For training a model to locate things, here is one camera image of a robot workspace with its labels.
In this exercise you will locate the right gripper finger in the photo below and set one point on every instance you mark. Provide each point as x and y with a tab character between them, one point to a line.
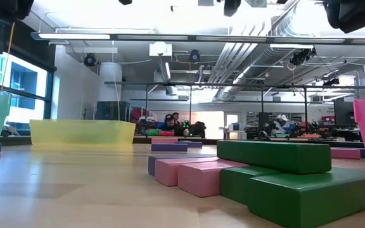
232	7

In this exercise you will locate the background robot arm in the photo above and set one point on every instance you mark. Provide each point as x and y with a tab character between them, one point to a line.
198	128

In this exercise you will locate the rig LED light bar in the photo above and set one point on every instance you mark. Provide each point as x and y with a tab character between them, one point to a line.
157	38

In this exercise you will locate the white ceiling box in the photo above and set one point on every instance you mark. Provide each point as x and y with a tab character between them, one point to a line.
160	49

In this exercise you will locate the white round pillar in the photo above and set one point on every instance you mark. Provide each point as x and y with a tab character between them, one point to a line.
110	82

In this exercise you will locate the black computer monitor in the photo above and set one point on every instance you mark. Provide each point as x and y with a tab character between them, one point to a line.
344	113

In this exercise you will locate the black equipment case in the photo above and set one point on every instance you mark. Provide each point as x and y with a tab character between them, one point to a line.
112	111

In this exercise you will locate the person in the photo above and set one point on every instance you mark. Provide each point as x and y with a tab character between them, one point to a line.
279	126
170	125
176	116

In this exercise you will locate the cluttered background workbench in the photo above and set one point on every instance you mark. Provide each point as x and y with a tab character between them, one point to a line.
328	134

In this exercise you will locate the yellow plastic bin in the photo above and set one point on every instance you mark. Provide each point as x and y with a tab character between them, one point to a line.
87	133

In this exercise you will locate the silver ceiling duct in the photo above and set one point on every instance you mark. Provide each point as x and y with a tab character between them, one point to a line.
223	63

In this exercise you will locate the black hanging camera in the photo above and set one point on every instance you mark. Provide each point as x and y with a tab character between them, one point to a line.
194	56
90	59

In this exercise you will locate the black metal workstation frame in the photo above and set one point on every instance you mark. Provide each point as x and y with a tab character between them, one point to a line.
170	84

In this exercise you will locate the black aluminium table frame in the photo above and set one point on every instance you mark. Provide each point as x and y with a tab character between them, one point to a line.
14	139

